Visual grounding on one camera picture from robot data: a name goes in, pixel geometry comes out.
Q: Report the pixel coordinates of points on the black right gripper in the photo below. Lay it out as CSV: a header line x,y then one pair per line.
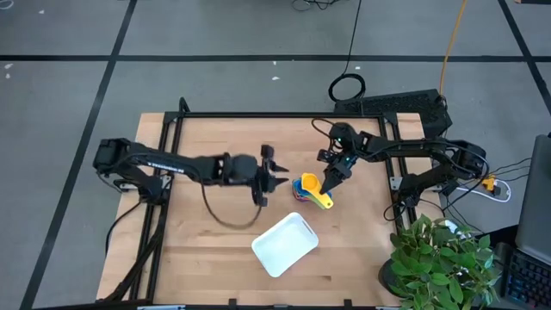
x,y
340,163

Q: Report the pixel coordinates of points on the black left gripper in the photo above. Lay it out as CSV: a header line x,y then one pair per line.
x,y
263,183

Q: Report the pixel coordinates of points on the yellow plastic measuring cup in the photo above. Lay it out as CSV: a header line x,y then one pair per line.
x,y
310,181

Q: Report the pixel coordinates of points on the colourful measuring cups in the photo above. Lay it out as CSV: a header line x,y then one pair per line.
x,y
317,202

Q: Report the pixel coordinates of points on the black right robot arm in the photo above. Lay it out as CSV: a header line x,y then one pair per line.
x,y
409,146

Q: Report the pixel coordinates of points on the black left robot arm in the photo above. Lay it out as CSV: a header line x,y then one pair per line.
x,y
172,165

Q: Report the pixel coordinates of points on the purple plastic measuring cup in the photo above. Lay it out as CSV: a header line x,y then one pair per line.
x,y
300,199

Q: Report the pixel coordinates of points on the white plastic basket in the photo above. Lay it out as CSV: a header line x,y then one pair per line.
x,y
284,245

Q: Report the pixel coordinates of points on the black plant pot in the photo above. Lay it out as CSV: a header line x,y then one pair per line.
x,y
385,277

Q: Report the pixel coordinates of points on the white power adapter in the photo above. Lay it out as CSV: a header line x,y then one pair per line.
x,y
453,225

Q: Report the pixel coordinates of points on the green leafy plant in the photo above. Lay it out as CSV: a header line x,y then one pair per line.
x,y
435,267

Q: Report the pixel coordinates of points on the orange power plug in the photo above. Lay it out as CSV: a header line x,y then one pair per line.
x,y
489,183

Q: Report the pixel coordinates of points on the grey laptop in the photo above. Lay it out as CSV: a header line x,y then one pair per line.
x,y
538,206

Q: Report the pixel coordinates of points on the black backlit keyboard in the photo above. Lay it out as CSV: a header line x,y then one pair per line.
x,y
529,280

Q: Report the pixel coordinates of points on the black aluminium table frame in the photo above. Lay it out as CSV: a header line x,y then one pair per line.
x,y
275,115

